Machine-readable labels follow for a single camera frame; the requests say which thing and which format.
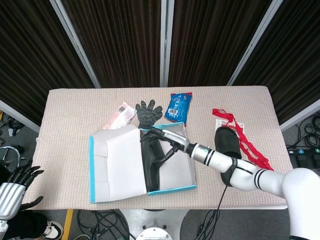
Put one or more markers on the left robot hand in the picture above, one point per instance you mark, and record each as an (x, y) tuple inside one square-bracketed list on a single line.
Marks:
[(11, 200)]

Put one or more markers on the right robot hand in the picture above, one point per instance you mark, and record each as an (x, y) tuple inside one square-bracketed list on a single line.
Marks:
[(176, 140)]

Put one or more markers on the black rubber slipper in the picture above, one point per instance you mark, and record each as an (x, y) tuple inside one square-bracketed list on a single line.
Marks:
[(152, 172), (225, 142)]

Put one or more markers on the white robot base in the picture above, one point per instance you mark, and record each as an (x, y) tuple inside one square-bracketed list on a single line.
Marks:
[(155, 225)]

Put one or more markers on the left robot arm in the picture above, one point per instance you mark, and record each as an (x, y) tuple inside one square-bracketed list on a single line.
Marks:
[(2, 226)]

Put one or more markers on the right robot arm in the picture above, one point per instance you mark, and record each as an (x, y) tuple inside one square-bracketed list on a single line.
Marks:
[(250, 175)]

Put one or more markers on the light blue shoe box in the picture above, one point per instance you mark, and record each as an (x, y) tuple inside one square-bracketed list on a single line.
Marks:
[(120, 162)]

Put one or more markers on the black trouser leg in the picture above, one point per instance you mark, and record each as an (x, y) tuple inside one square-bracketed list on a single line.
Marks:
[(27, 226)]

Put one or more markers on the blue snack packet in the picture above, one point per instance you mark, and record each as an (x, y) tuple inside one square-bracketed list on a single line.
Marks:
[(178, 107)]

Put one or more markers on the black knit glove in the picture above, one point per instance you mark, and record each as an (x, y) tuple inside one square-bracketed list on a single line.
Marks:
[(148, 113)]

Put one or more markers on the white printed card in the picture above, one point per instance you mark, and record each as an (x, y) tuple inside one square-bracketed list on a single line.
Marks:
[(221, 123)]

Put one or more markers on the black and white sneaker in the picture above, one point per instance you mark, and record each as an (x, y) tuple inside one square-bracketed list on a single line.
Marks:
[(53, 228)]

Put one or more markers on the pink snack packet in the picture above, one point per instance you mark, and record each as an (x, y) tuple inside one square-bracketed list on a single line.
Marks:
[(119, 117)]

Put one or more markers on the beige woven tablecloth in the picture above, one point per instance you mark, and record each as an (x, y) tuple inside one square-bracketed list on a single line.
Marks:
[(75, 120)]

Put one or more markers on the dark ribbed partition panel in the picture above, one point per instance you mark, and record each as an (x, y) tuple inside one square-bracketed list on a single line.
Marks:
[(120, 42), (212, 42), (295, 62), (30, 50)]

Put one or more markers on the black power strip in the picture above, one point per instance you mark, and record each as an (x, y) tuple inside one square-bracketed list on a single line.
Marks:
[(303, 150)]

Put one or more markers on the chrome chair frame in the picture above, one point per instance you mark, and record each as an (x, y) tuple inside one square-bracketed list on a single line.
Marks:
[(10, 152)]

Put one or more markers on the grey metal partition post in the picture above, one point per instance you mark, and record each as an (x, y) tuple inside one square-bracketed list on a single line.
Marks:
[(255, 42), (166, 42), (75, 42), (20, 116), (300, 116)]

